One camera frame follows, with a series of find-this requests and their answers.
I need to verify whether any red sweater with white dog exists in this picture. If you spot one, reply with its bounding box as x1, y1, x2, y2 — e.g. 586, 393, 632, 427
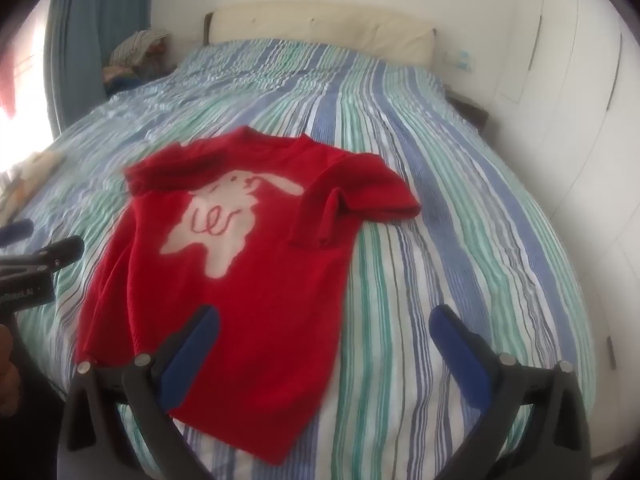
76, 127, 421, 464

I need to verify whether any pile of clothes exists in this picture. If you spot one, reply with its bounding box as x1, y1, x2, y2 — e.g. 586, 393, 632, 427
102, 29, 175, 98

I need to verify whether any striped blue green bedspread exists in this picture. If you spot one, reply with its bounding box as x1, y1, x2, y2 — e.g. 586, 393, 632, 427
17, 40, 597, 479

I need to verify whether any white wardrobe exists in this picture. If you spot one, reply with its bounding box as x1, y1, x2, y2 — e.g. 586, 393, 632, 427
491, 0, 640, 480

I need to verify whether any wall socket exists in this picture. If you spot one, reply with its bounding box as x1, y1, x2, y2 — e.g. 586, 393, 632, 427
444, 50, 473, 73

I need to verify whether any blue curtain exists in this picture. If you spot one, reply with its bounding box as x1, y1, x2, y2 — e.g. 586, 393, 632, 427
43, 0, 151, 136

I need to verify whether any left hand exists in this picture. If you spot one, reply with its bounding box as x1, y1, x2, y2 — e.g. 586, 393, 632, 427
0, 325, 21, 416

